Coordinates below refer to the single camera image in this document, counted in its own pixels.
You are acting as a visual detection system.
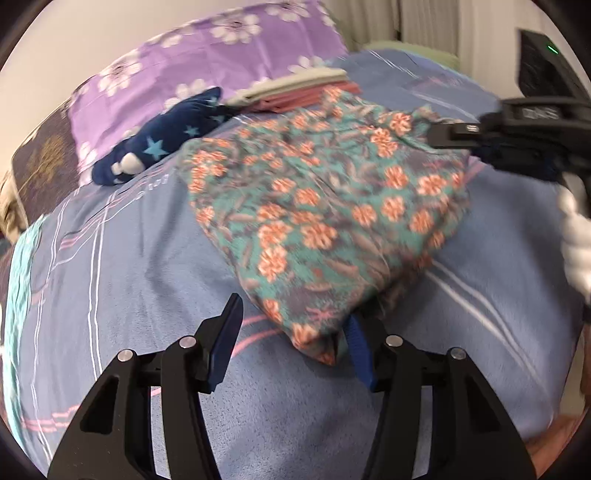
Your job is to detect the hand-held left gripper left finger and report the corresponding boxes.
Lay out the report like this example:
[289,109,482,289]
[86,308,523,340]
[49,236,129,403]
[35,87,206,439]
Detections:
[48,293,245,480]

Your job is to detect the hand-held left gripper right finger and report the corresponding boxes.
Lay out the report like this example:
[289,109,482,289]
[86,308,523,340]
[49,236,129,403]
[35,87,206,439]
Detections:
[344,314,527,480]

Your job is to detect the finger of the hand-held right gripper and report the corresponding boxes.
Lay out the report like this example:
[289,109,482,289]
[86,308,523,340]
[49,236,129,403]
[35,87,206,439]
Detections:
[427,104,506,151]

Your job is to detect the teal orange floral garment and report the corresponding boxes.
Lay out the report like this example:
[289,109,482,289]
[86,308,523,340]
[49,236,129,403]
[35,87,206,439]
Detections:
[178,85,472,367]

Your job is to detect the person's right hand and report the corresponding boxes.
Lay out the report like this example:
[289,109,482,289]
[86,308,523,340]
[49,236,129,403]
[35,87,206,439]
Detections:
[556,178,591,301]

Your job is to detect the light green cloth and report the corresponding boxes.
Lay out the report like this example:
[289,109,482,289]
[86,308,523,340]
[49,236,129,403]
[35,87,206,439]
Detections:
[362,39,460,70]

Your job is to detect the pale curtain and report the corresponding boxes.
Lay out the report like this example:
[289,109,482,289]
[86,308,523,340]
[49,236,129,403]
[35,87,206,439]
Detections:
[397,0,467,51]

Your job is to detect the blue striped bed sheet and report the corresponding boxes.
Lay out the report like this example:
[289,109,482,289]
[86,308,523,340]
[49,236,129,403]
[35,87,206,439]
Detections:
[0,48,583,480]

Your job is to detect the pink folded cloth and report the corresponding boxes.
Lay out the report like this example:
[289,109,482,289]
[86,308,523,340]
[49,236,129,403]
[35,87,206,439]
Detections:
[252,82,361,112]

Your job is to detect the beige folded cloth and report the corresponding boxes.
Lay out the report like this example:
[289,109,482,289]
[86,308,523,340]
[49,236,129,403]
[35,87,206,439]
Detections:
[226,68,347,104]

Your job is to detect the navy star print cloth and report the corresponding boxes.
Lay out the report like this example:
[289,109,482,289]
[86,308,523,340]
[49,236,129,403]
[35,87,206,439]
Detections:
[91,88,232,186]

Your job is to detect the beige fuzzy blanket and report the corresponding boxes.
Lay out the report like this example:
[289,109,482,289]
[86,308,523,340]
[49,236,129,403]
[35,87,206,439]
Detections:
[0,171,28,241]

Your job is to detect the dark brown patterned pillow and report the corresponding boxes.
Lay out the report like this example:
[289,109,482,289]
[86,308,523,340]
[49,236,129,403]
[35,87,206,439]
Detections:
[11,108,86,222]

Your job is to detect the purple floral pillow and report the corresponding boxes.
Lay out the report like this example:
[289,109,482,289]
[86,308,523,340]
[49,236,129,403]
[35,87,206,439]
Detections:
[69,0,349,185]

